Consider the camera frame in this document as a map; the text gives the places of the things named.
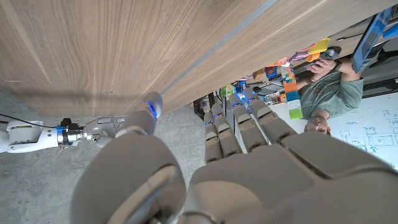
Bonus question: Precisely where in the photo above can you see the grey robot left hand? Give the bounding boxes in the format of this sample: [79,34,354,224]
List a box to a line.
[70,86,398,224]

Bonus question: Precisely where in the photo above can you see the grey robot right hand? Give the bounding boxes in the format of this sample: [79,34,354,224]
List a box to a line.
[82,115,127,149]

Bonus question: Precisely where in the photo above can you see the colourful stacked block tower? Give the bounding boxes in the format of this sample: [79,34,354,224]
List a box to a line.
[279,63,304,121]

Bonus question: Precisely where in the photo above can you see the seated person in green shirt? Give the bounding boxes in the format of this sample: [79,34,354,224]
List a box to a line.
[295,57,364,136]

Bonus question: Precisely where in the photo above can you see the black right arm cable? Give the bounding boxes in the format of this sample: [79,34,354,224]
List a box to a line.
[0,113,60,129]

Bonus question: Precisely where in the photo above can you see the wall whiteboard with writing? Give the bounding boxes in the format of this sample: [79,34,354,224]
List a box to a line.
[326,91,398,170]

